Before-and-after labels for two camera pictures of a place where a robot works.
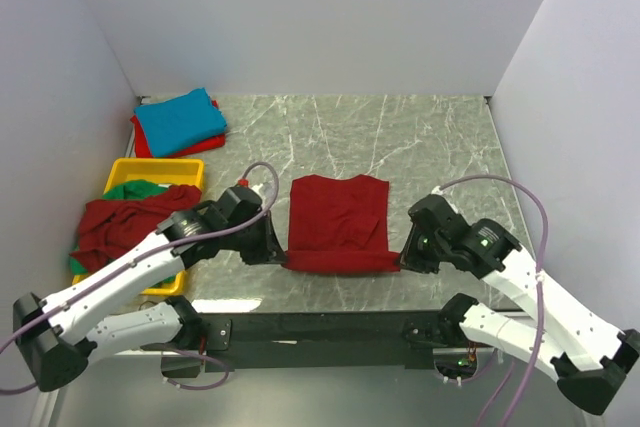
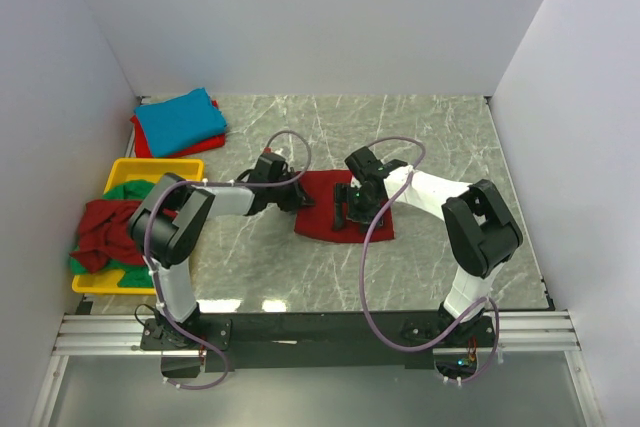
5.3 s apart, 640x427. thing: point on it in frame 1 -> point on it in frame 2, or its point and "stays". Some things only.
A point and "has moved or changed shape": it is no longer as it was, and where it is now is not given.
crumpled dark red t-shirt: x=109 y=226 stays
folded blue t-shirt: x=176 y=123 stays
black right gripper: x=410 y=259 -> x=343 y=194
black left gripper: x=270 y=250 -> x=297 y=199
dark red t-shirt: x=339 y=225 has moved or changed shape
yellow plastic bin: x=168 y=172 stays
